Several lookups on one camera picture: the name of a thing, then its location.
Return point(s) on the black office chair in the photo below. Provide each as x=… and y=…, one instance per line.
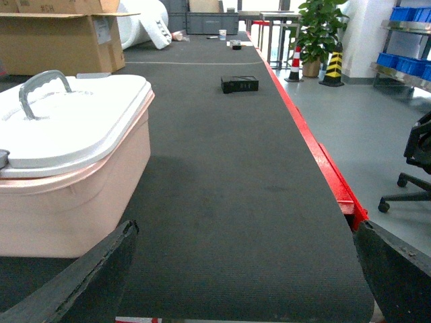
x=416, y=153

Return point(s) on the white box lid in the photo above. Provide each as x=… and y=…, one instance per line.
x=68, y=123

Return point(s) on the steel shelf with blue bins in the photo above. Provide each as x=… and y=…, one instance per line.
x=404, y=59

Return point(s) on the dark grey table mat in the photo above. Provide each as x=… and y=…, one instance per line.
x=236, y=220

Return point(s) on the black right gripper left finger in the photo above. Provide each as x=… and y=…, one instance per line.
x=88, y=290

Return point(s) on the red white cone far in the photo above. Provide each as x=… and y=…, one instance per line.
x=294, y=76

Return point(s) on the white foam roll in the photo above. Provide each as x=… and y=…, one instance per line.
x=148, y=22

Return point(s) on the small black device box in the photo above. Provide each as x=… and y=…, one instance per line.
x=234, y=83

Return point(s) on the white paper cup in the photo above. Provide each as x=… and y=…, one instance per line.
x=222, y=34

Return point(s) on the yellow black traffic cone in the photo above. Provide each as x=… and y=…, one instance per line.
x=332, y=77

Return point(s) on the grey plastic crate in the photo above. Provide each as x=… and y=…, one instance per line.
x=201, y=17

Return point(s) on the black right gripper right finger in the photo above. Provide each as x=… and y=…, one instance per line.
x=397, y=274

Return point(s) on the pink plastic storage box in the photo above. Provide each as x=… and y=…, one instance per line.
x=64, y=216

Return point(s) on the red metal table frame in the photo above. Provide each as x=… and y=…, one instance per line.
x=350, y=206

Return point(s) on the potted green plant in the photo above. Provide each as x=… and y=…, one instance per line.
x=321, y=22

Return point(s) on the cardboard box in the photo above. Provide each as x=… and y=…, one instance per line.
x=71, y=36

